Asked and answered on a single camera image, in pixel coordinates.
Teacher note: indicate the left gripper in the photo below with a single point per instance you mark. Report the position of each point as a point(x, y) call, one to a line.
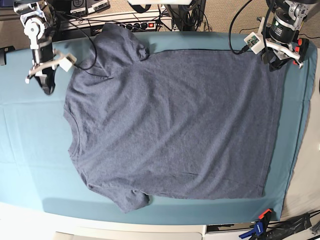
point(281, 40)

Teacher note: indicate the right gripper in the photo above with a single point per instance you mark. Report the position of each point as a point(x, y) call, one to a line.
point(45, 61)

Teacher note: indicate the blue-grey heather T-shirt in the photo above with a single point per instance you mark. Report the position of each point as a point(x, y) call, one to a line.
point(184, 124)

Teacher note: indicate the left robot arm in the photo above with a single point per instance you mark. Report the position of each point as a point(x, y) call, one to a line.
point(289, 8)

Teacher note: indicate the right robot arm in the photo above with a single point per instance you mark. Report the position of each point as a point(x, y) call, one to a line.
point(40, 25)

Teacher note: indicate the orange black clamp upper right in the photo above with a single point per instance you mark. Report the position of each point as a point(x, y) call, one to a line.
point(301, 49)

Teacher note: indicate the black plastic bag bottom right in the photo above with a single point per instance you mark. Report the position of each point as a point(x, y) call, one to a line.
point(289, 227)

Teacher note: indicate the orange blue clamp bottom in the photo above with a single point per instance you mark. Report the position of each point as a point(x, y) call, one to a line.
point(259, 229)

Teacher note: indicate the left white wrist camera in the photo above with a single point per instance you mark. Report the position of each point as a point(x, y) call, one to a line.
point(255, 42)

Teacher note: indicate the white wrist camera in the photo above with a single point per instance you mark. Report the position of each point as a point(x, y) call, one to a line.
point(67, 62)
point(255, 42)

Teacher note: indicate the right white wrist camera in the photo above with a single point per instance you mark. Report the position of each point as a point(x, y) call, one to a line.
point(67, 62)

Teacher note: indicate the black bracket left edge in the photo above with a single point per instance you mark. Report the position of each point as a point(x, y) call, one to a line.
point(3, 54)

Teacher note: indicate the white power strip red switch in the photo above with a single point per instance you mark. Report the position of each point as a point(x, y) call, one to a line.
point(155, 25)

